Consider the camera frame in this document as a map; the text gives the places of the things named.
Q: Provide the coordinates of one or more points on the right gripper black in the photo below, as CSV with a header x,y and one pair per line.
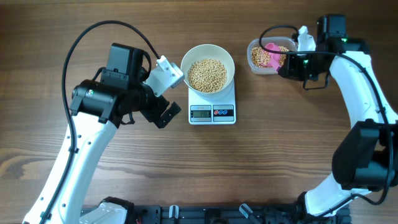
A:
x,y
288,70

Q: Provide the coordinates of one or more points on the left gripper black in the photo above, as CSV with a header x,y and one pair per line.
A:
x,y
161,104

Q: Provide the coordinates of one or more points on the clear plastic container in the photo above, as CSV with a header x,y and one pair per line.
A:
x,y
280,41

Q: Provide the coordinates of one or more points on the pink plastic scoop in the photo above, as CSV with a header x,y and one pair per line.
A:
x,y
273,56

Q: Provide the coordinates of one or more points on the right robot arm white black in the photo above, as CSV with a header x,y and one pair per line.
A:
x,y
365,163

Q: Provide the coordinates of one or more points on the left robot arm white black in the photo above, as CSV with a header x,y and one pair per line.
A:
x,y
97,111

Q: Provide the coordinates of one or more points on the white digital kitchen scale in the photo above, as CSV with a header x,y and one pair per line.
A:
x,y
219,109

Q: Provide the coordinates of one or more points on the soybeans in bowl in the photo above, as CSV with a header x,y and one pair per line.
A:
x,y
207,75

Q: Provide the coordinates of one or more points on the white bowl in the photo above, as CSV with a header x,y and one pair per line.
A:
x,y
211,51

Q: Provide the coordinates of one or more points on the soybeans in container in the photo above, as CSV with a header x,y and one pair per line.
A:
x,y
258,56

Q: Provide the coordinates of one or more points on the black aluminium frame rail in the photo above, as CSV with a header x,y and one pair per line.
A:
x,y
283,213

